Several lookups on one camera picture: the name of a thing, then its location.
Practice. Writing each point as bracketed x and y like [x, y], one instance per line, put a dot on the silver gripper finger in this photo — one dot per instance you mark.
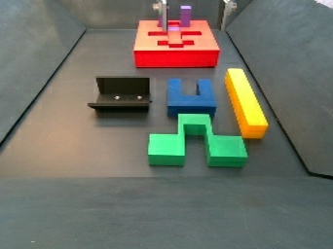
[228, 8]
[159, 6]

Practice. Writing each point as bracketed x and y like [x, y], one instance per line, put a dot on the blue U-shaped block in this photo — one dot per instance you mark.
[200, 103]

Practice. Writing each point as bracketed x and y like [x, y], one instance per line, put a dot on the black angle fixture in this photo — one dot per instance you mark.
[121, 92]

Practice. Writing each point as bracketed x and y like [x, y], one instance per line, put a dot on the purple U-shaped block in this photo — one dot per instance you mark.
[184, 16]

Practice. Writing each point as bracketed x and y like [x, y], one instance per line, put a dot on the red slotted base block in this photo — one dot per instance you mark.
[180, 47]

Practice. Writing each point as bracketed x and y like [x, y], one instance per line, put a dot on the yellow long bar block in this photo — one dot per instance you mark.
[247, 110]

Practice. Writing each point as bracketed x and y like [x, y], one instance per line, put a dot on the green zigzag block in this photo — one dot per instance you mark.
[222, 150]

